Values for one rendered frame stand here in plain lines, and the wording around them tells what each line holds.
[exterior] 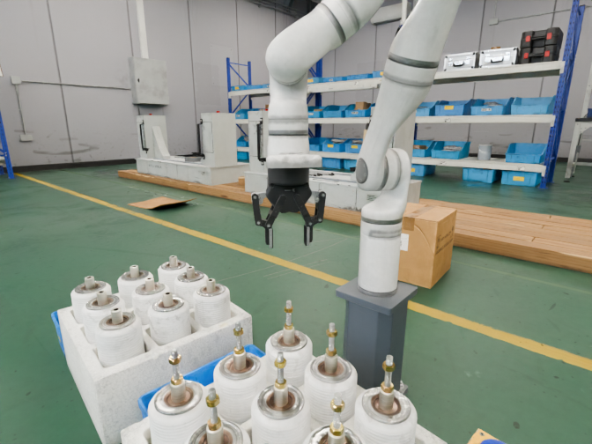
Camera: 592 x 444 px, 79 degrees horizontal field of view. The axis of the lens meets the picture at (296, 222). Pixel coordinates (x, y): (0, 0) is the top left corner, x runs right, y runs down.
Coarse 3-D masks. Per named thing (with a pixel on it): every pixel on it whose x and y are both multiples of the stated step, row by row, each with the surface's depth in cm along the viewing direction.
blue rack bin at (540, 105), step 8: (512, 104) 412; (520, 104) 438; (528, 104) 435; (536, 104) 429; (544, 104) 386; (552, 104) 405; (512, 112) 408; (520, 112) 403; (528, 112) 398; (536, 112) 393; (544, 112) 388; (552, 112) 418
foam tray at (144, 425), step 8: (264, 360) 79; (360, 392) 70; (136, 424) 62; (144, 424) 62; (248, 424) 62; (312, 424) 62; (344, 424) 62; (352, 424) 62; (128, 432) 61; (136, 432) 61; (144, 432) 61; (248, 432) 61; (416, 432) 61; (424, 432) 61; (128, 440) 59; (136, 440) 59; (144, 440) 59; (416, 440) 60; (424, 440) 59; (432, 440) 59; (440, 440) 59
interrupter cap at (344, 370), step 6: (318, 360) 67; (324, 360) 67; (342, 360) 67; (312, 366) 65; (318, 366) 66; (324, 366) 66; (342, 366) 66; (348, 366) 66; (312, 372) 64; (318, 372) 64; (324, 372) 65; (336, 372) 65; (342, 372) 64; (348, 372) 64; (318, 378) 62; (324, 378) 63; (330, 378) 63; (336, 378) 63; (342, 378) 62; (348, 378) 63
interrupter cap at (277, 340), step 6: (282, 330) 77; (294, 330) 77; (276, 336) 75; (282, 336) 75; (294, 336) 75; (300, 336) 75; (270, 342) 73; (276, 342) 73; (282, 342) 73; (294, 342) 73; (300, 342) 73; (306, 342) 73; (276, 348) 71; (282, 348) 71; (288, 348) 71; (294, 348) 71; (300, 348) 71
